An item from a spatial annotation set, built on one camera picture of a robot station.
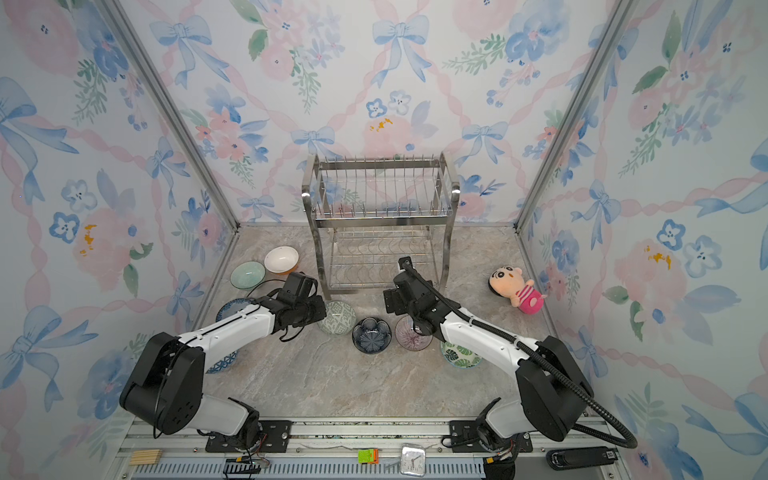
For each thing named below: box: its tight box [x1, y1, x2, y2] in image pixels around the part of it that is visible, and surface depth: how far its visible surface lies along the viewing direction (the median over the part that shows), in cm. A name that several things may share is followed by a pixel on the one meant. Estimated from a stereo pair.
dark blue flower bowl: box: [351, 316, 393, 354], surface depth 91 cm
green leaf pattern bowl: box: [440, 342, 483, 369], surface depth 88 cm
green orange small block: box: [358, 448, 379, 465], surface depth 71 cm
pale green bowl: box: [230, 261, 266, 290], surface depth 102 cm
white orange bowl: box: [264, 246, 299, 275], surface depth 108 cm
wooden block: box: [130, 449, 162, 465], surface depth 72 cm
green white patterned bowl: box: [318, 300, 357, 336], surface depth 94 cm
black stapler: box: [546, 446, 618, 470], surface depth 70 cm
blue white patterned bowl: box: [215, 297, 256, 322], surface depth 94 cm
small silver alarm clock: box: [400, 443, 426, 477], surface depth 71 cm
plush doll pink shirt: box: [488, 266, 547, 315], surface depth 97 cm
